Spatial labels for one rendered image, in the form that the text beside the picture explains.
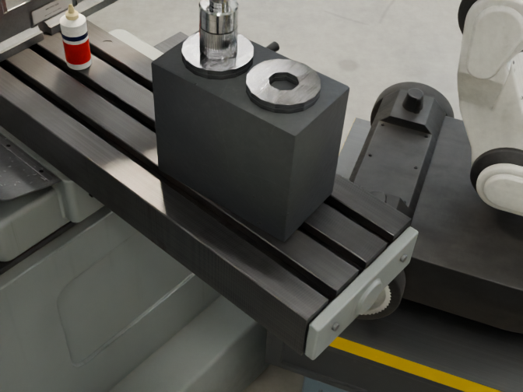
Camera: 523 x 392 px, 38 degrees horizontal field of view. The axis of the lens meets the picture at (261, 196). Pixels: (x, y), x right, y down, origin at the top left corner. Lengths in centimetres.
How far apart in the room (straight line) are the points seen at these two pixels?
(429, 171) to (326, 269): 75
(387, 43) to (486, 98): 166
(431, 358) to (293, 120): 81
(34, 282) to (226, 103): 55
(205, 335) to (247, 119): 97
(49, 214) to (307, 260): 46
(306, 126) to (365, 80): 198
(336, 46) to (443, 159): 136
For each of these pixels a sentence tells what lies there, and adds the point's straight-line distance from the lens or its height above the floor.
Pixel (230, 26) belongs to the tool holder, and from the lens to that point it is 92.
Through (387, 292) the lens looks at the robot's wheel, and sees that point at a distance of 150.
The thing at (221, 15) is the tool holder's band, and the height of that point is 120.
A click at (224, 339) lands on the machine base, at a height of 20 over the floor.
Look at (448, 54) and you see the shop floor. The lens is 307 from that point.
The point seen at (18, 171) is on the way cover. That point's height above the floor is 87.
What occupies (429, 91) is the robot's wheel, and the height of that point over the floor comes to 60.
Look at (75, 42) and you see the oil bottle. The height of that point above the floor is 99.
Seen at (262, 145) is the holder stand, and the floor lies 109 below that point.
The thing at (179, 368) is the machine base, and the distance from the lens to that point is 175.
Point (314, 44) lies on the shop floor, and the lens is 300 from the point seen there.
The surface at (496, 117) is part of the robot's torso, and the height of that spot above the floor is 81.
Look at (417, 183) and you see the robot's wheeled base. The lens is 162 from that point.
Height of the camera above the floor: 169
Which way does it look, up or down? 46 degrees down
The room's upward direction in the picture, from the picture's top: 4 degrees clockwise
